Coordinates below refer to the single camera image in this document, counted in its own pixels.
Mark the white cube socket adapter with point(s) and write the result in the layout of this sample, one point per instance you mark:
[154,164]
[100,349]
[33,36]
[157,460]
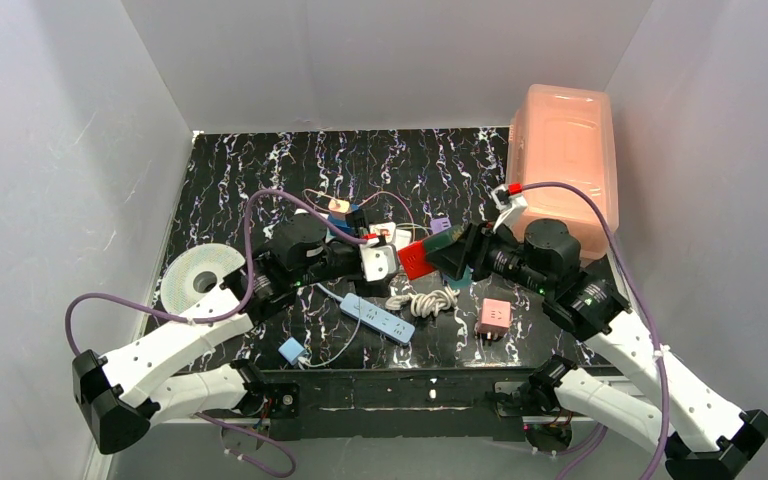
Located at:
[387,230]

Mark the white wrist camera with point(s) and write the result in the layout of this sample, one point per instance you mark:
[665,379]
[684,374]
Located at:
[511,204]
[378,262]

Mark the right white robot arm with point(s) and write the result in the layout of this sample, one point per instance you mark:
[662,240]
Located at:
[697,433]

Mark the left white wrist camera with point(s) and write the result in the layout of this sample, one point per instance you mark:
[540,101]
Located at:
[378,262]

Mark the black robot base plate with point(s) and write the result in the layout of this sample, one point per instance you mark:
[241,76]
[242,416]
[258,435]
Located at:
[395,403]

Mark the light blue charger plug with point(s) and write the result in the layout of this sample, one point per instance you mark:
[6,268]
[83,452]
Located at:
[292,351]

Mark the pink cube socket adapter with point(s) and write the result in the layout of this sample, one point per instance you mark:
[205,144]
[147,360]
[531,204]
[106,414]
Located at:
[494,319]

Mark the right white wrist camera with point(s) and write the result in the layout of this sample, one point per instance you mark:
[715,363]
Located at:
[511,204]

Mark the green cube socket adapter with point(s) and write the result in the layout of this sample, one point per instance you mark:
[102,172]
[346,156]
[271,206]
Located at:
[448,240]

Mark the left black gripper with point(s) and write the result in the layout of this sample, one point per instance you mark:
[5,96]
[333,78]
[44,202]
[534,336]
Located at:
[355,266]

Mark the purple cube socket adapter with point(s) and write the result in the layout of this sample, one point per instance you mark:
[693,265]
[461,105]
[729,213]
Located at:
[438,225]

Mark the blue cube socket adapter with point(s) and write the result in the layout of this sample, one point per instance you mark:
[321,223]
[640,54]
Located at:
[356,221]

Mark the white power strip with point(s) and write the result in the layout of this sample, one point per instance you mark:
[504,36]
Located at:
[409,232]

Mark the small pink charger plug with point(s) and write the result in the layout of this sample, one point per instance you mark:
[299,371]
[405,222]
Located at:
[339,209]

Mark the teal charger plug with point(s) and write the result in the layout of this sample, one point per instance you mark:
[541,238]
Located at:
[464,281]

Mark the pink translucent storage box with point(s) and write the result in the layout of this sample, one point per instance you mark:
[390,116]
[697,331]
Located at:
[566,135]

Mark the red cube socket adapter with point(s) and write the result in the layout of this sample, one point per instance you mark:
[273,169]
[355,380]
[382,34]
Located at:
[413,261]

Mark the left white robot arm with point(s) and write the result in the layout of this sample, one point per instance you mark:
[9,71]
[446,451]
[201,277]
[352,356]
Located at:
[122,394]

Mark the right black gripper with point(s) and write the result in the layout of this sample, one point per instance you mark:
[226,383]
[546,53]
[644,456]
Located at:
[475,249]

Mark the blue power strip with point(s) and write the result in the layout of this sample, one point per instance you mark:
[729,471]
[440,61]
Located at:
[381,321]

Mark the white filament spool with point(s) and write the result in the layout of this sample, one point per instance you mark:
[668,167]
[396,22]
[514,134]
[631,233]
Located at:
[194,273]

